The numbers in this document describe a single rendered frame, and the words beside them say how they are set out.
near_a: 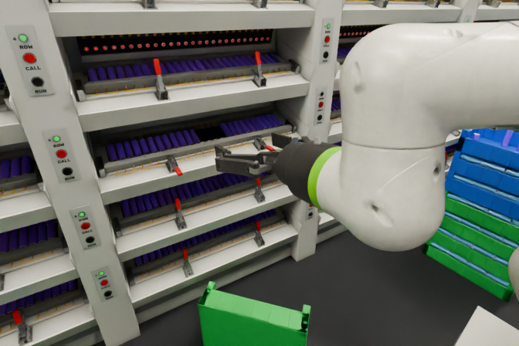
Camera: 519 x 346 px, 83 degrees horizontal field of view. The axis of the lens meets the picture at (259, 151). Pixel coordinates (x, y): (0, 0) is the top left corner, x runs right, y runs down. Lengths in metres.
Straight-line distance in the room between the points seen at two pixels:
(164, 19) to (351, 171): 0.53
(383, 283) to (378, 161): 1.02
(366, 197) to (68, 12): 0.60
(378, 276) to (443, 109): 1.06
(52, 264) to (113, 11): 0.62
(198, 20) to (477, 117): 0.58
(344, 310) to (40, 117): 1.04
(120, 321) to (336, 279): 0.75
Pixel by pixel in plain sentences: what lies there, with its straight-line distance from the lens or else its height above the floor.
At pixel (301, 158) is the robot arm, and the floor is 0.75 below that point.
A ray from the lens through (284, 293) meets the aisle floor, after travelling 1.19.
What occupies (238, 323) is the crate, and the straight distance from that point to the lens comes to 0.92.
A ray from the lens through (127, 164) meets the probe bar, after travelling 0.82.
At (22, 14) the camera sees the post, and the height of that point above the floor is 0.92.
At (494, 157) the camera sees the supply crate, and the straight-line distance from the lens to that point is 1.21.
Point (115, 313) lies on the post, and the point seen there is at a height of 0.14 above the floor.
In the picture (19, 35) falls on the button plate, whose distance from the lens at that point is 0.69.
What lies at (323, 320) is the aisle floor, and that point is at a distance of 1.15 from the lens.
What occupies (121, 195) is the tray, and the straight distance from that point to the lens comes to 0.81.
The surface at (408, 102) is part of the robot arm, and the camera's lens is 0.29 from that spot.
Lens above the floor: 0.93
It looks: 26 degrees down
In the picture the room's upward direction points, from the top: straight up
